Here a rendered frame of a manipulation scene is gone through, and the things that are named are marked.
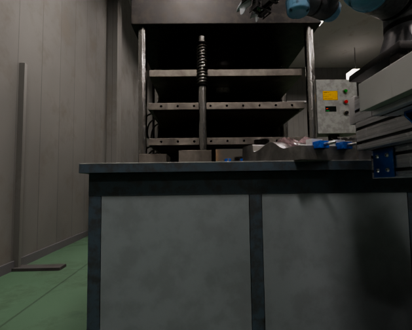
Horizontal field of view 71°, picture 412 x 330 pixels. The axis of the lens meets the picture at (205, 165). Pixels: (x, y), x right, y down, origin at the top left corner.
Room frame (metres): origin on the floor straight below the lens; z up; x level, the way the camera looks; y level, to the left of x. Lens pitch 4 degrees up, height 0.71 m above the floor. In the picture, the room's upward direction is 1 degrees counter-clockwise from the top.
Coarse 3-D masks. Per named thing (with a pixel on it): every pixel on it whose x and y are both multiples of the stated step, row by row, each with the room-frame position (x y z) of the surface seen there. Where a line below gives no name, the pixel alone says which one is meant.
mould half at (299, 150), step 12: (276, 144) 1.22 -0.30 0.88; (300, 144) 1.26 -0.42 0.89; (252, 156) 1.42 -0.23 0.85; (264, 156) 1.31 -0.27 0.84; (276, 156) 1.21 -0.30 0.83; (288, 156) 1.13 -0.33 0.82; (300, 156) 1.06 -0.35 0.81; (312, 156) 1.07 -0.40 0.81; (324, 156) 1.09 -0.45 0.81; (336, 156) 1.11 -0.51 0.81; (348, 156) 1.13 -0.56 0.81
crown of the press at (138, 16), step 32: (160, 0) 1.87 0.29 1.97; (192, 0) 1.87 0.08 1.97; (224, 0) 1.88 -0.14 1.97; (160, 32) 1.98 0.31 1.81; (192, 32) 1.98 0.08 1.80; (224, 32) 1.99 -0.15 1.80; (256, 32) 2.00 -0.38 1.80; (288, 32) 2.00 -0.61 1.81; (160, 64) 2.52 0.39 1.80; (192, 64) 2.53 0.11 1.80; (224, 64) 2.19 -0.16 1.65; (256, 64) 2.55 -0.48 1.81; (288, 64) 2.56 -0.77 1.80; (224, 96) 2.34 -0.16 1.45
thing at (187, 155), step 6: (180, 150) 1.30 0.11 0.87; (186, 150) 1.30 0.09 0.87; (192, 150) 1.30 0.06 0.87; (198, 150) 1.30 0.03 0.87; (204, 150) 1.30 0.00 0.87; (210, 150) 1.30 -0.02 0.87; (180, 156) 1.29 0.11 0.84; (186, 156) 1.29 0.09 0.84; (192, 156) 1.30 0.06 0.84; (198, 156) 1.30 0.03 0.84; (204, 156) 1.30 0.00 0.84; (210, 156) 1.30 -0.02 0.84
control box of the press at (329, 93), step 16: (320, 80) 2.05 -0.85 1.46; (336, 80) 2.05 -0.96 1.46; (320, 96) 2.05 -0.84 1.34; (336, 96) 2.05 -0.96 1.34; (352, 96) 2.05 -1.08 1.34; (320, 112) 2.05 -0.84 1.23; (336, 112) 2.05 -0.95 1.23; (320, 128) 2.05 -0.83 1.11; (336, 128) 2.05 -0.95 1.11; (352, 128) 2.05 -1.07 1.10
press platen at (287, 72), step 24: (168, 72) 2.00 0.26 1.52; (192, 72) 2.00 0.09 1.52; (216, 72) 2.01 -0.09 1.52; (240, 72) 2.01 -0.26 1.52; (264, 72) 2.01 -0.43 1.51; (288, 72) 2.01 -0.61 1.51; (168, 96) 2.46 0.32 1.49; (192, 96) 2.47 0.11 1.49; (216, 96) 2.48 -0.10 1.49; (240, 96) 2.49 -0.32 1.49; (264, 96) 2.50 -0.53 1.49
